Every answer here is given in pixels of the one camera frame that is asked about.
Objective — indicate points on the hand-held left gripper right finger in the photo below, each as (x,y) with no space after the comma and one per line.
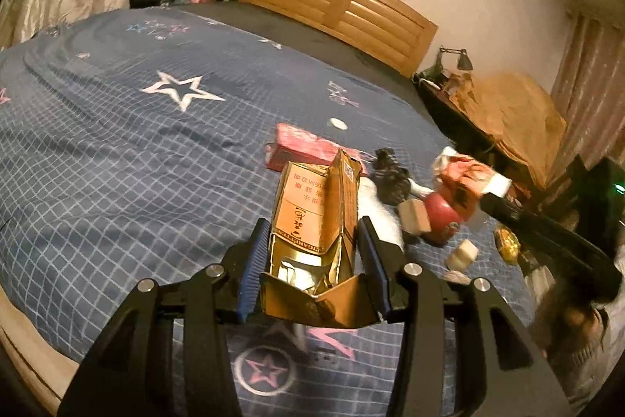
(373,270)

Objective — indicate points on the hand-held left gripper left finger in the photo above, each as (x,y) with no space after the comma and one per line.
(251,270)

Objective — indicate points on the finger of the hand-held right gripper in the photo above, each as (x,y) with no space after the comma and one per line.
(547,241)

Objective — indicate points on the tan sponge block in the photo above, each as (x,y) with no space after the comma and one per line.
(415,216)

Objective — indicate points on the gold cardboard carton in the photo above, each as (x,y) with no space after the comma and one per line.
(302,212)

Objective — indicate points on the red and white packet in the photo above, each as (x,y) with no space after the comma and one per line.
(464,175)

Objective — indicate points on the person's right forearm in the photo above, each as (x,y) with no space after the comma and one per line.
(581,348)

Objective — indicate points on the gold foil wrapper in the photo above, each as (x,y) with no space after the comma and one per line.
(508,243)

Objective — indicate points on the small white cup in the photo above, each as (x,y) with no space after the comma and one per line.
(464,253)

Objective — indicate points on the red round container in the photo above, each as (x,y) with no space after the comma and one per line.
(442,214)

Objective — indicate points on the crumpled black plastic bag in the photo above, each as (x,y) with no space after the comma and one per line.
(390,177)

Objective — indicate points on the brown cloth cover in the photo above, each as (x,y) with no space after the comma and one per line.
(512,114)

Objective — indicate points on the brown patterned curtain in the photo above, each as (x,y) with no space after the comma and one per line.
(595,70)

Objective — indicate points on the pink cardboard box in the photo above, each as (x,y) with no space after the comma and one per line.
(302,146)

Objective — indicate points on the white bottle cap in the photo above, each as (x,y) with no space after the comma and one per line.
(338,124)

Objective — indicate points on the blue star printed blanket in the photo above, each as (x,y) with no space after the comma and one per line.
(122,143)

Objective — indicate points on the dark desk lamp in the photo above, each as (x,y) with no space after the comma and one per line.
(461,58)

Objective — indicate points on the grey bed sheet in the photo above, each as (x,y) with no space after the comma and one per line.
(293,26)

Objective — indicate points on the wooden slatted headboard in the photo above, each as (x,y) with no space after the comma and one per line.
(342,6)

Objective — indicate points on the wooden bed frame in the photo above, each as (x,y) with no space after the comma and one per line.
(24,334)

